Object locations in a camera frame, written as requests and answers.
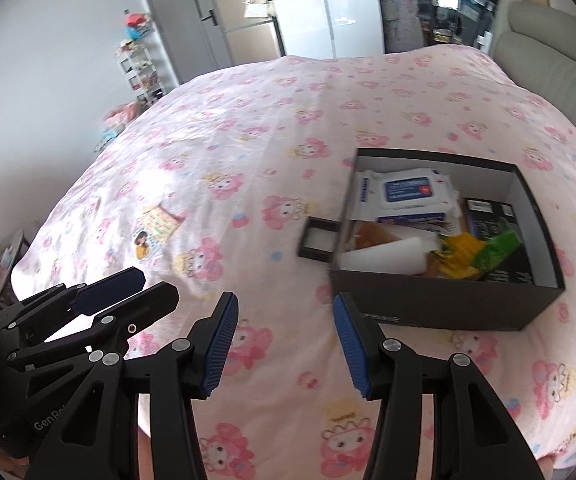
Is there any white paper roll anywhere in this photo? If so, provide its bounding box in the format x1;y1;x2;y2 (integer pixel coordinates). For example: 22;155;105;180
339;237;440;275

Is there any white blue wet wipes pack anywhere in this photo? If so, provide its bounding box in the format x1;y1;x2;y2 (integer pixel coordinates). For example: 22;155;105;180
352;168;460;224

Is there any pink cartoon print blanket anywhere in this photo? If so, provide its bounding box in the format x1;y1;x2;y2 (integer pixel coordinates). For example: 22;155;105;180
12;46;576;479

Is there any green yellow toy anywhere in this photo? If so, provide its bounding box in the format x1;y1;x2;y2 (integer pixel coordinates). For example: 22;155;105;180
426;229;522;281

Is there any black cardboard shoe box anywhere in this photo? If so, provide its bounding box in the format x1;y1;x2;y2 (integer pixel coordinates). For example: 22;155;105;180
328;148;566;332

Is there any black box inside shoebox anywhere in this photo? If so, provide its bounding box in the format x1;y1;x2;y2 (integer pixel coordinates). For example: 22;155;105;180
464;198;534;285

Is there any white storage shelf rack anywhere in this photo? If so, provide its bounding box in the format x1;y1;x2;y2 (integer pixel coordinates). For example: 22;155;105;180
116;40;166;108

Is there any grey upholstered headboard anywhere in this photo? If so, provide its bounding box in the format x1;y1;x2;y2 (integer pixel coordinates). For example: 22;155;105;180
489;0;576;126

